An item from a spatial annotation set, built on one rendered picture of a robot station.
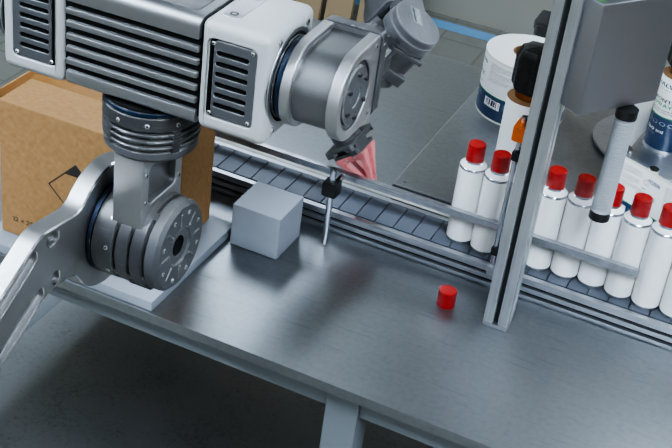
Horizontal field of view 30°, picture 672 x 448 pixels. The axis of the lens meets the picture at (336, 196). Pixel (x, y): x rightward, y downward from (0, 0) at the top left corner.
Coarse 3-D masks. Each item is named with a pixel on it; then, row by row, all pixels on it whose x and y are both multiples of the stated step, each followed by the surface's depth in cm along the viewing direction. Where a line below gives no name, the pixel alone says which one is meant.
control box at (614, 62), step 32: (608, 0) 189; (640, 0) 191; (608, 32) 191; (640, 32) 194; (576, 64) 195; (608, 64) 194; (640, 64) 198; (576, 96) 196; (608, 96) 198; (640, 96) 202
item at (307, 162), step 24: (240, 144) 245; (264, 144) 244; (312, 168) 240; (336, 168) 239; (384, 192) 236; (408, 192) 234; (456, 216) 231; (480, 216) 230; (552, 240) 226; (600, 264) 223; (624, 264) 222
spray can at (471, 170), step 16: (480, 144) 228; (464, 160) 230; (480, 160) 228; (464, 176) 229; (480, 176) 229; (464, 192) 231; (480, 192) 232; (464, 208) 232; (448, 224) 237; (464, 224) 234; (464, 240) 236
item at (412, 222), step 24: (216, 144) 258; (240, 168) 251; (264, 168) 252; (288, 168) 253; (312, 192) 246; (360, 192) 248; (360, 216) 241; (384, 216) 242; (408, 216) 243; (432, 216) 244; (432, 240) 237; (576, 288) 228; (600, 288) 229; (648, 312) 225
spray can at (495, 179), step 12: (504, 156) 225; (492, 168) 227; (504, 168) 226; (492, 180) 226; (504, 180) 226; (492, 192) 227; (504, 192) 228; (480, 204) 230; (492, 204) 229; (492, 216) 230; (480, 228) 232; (480, 240) 233; (492, 240) 233; (480, 252) 234
